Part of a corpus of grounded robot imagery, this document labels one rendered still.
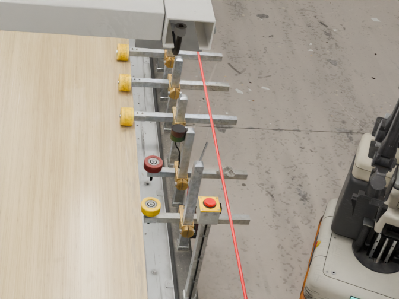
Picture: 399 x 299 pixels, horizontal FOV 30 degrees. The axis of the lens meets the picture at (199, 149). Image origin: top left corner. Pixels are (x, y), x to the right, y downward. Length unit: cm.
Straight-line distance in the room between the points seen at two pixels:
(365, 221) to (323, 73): 207
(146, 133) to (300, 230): 113
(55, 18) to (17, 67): 255
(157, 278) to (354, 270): 115
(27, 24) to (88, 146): 213
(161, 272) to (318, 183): 177
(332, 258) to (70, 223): 149
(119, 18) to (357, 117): 426
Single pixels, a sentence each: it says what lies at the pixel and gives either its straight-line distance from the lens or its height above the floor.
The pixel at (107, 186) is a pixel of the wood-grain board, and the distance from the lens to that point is 301.
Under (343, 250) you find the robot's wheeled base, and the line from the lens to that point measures 388.
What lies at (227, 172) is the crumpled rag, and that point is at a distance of 320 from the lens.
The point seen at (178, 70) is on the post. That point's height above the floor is 107.
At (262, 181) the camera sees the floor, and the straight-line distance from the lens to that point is 452.
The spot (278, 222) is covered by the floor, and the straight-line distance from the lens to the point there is 430.
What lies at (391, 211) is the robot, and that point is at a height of 80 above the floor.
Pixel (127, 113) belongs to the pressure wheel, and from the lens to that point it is 326.
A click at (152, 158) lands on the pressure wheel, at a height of 90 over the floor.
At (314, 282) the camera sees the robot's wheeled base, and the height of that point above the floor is 26.
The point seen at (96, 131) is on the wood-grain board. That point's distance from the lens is 326.
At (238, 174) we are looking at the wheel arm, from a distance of 323.
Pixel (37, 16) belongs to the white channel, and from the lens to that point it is 107.
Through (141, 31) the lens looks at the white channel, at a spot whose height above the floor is 243.
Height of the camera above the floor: 300
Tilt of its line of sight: 40 degrees down
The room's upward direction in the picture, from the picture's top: 11 degrees clockwise
